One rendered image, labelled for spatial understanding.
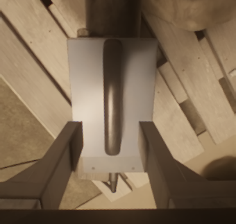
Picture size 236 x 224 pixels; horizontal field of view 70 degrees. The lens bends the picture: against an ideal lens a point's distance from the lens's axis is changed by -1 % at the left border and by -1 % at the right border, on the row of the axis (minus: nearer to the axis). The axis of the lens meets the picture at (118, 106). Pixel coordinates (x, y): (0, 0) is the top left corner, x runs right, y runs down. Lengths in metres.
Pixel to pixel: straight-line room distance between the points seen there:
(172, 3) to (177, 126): 0.37
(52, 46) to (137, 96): 0.35
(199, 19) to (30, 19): 0.47
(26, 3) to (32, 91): 0.24
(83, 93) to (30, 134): 0.58
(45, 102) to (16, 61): 0.14
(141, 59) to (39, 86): 0.36
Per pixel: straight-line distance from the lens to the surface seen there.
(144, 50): 0.28
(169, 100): 0.57
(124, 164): 0.40
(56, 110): 0.56
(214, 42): 0.60
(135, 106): 0.29
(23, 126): 0.83
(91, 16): 0.31
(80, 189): 0.94
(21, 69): 0.58
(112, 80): 0.22
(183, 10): 0.53
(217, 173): 0.98
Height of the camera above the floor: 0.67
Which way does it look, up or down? 73 degrees down
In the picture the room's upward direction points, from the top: 177 degrees clockwise
